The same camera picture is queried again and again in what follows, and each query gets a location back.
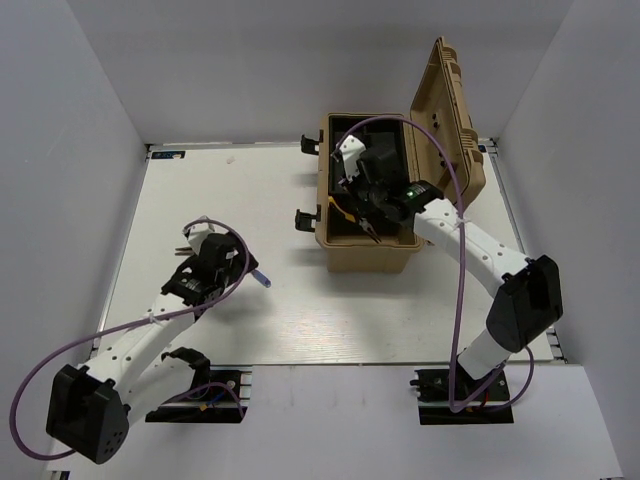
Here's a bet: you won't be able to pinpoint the orange handled tool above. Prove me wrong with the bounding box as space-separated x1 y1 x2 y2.
174 247 193 256

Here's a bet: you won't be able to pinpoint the yellow black needle-nose pliers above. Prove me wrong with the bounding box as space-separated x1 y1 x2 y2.
328 196 381 244

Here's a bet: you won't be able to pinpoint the tan plastic toolbox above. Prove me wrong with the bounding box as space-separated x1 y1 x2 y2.
295 37 486 274

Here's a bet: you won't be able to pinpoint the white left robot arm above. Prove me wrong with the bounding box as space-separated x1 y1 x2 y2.
46 227 258 464

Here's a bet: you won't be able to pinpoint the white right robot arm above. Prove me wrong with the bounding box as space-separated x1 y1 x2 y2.
340 136 563 399

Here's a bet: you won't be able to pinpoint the black toolbox inner tray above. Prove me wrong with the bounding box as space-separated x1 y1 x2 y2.
327 114 409 196

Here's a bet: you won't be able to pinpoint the blue red screwdriver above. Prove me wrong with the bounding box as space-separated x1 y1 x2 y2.
252 269 272 288

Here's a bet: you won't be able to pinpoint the blue XDOF label sticker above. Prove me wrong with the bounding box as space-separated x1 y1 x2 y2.
151 150 186 160

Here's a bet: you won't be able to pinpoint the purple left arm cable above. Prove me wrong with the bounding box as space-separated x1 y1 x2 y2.
9 215 252 460

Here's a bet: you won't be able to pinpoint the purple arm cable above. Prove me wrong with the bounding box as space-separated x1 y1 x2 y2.
9 215 252 460
333 115 535 414

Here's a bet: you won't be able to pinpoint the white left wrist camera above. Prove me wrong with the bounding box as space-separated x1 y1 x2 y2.
182 218 215 254

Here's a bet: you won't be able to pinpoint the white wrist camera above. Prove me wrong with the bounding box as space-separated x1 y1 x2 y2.
182 218 215 254
332 135 366 184

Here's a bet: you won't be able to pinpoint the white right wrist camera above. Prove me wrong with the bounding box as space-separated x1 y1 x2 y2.
332 135 366 184

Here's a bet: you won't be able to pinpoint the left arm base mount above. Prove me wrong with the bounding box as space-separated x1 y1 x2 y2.
145 366 252 424

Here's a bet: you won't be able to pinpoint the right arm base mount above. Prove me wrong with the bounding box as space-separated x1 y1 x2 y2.
408 364 516 427

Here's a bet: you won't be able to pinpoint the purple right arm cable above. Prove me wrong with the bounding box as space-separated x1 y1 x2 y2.
333 115 535 414

